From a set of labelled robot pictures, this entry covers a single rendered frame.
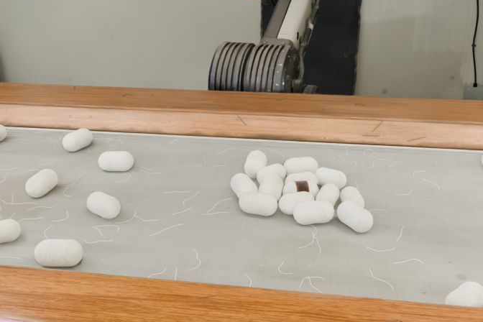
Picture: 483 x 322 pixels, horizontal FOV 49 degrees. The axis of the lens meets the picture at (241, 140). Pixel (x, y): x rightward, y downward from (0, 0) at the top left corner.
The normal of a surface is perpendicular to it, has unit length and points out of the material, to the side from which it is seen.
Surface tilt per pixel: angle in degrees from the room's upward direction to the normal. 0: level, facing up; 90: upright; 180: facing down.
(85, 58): 90
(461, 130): 45
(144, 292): 0
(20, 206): 0
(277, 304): 0
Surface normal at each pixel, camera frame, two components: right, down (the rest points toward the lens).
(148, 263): 0.00, -0.93
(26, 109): -0.11, -0.39
